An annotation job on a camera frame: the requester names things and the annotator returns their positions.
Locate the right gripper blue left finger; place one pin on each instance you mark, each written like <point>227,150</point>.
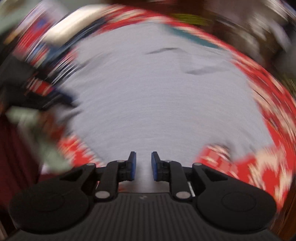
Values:
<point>131,165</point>

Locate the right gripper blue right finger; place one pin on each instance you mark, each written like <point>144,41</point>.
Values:
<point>156,167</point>

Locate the grey knit sweater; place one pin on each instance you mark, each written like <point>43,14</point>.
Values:
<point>136,94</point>

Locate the red patterned christmas tablecloth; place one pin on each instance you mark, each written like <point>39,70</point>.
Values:
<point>54,150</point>

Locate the green cutting mat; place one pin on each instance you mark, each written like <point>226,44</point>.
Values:
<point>180,39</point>

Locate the folded white towel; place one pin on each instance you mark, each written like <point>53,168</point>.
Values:
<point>72,24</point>

